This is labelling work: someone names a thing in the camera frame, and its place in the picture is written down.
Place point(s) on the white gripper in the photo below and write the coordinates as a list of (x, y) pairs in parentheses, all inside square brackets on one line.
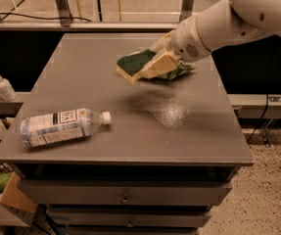
[(186, 40)]

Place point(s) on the green and yellow sponge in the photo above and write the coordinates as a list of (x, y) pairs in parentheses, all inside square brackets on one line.
[(129, 66)]

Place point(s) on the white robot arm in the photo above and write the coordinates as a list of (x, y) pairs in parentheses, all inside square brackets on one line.
[(227, 22)]

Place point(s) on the blue label plastic bottle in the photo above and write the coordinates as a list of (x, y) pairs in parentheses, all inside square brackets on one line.
[(62, 126)]

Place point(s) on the white pump dispenser bottle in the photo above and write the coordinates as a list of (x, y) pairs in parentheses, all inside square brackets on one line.
[(7, 91)]

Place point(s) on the green chip bag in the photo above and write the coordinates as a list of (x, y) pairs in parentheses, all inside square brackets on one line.
[(182, 68)]

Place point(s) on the grey drawer cabinet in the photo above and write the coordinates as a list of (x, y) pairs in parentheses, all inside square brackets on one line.
[(167, 157)]

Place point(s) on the grey metal railing frame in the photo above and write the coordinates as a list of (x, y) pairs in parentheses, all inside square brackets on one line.
[(84, 15)]

